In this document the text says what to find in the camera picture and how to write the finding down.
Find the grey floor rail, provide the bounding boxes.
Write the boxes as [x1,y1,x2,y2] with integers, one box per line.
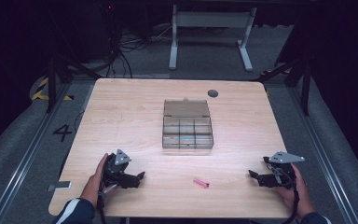
[0,83,73,224]
[287,85,358,224]

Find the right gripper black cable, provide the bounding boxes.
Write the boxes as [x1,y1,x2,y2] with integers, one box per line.
[266,162,301,224]

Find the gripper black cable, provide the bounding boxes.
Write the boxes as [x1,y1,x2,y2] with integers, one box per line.
[266,162,301,224]
[96,182,119,224]

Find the person's left hand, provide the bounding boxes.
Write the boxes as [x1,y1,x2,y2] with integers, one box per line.
[80,152,110,209]

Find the bundle of black floor cables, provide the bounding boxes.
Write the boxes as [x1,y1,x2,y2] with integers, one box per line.
[103,3,176,79]

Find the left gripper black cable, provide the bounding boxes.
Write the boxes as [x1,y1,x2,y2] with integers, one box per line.
[96,182,119,224]

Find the yellow black hazard tape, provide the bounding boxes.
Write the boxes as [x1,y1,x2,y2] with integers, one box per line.
[31,77,75,102]

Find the clear plastic compartment box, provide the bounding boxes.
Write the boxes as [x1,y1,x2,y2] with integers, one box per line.
[161,98,214,150]

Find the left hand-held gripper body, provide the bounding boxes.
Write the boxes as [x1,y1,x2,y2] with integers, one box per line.
[101,148,138,189]

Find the white metal desk frame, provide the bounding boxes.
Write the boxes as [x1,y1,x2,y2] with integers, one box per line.
[168,4,258,73]

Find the grey metal bracket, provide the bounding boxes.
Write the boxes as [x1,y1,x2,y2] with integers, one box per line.
[47,180,73,192]

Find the person's right hand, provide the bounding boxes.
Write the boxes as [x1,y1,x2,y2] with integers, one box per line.
[274,162,315,219]

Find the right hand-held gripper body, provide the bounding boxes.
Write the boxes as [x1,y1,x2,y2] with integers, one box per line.
[259,150,306,190]

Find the small pink stick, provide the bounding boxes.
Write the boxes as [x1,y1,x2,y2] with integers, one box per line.
[193,177,211,189]

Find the black metal stand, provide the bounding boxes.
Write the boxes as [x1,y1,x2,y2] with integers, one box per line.
[251,52,312,117]
[45,54,103,114]

